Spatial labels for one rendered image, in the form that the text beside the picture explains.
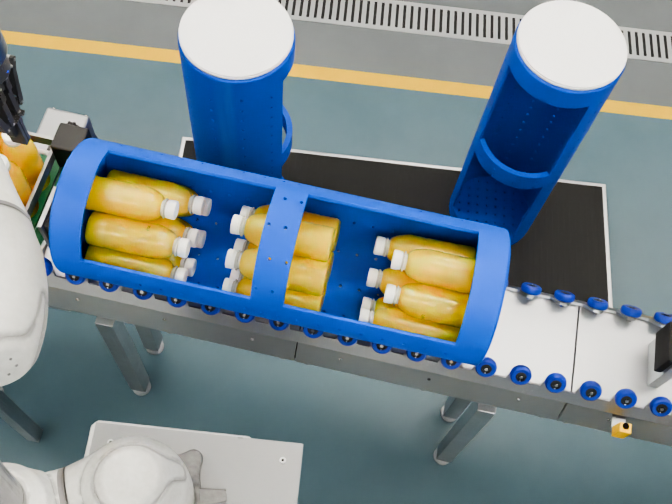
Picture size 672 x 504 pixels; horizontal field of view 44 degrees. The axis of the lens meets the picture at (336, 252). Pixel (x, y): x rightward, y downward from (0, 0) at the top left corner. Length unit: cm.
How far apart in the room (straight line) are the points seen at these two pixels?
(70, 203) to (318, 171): 140
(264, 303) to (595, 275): 154
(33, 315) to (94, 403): 195
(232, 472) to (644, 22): 280
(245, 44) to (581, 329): 102
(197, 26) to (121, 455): 114
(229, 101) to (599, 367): 106
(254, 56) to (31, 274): 126
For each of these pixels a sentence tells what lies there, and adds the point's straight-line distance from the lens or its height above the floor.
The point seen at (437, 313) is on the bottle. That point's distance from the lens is 165.
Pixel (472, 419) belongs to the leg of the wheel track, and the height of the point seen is 54.
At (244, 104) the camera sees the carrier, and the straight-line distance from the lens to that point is 210.
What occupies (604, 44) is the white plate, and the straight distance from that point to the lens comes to 224.
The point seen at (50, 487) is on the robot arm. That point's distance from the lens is 140.
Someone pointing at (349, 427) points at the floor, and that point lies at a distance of 273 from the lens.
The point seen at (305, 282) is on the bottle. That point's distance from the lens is 164.
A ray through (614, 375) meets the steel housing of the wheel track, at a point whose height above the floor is 93.
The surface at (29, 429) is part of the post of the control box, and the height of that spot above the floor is 12.
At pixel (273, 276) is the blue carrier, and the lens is 159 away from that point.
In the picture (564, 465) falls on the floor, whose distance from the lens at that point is 284.
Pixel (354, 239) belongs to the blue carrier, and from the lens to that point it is 184.
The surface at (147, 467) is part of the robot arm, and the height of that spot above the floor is 134.
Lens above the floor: 264
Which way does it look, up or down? 64 degrees down
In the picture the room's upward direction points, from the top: 9 degrees clockwise
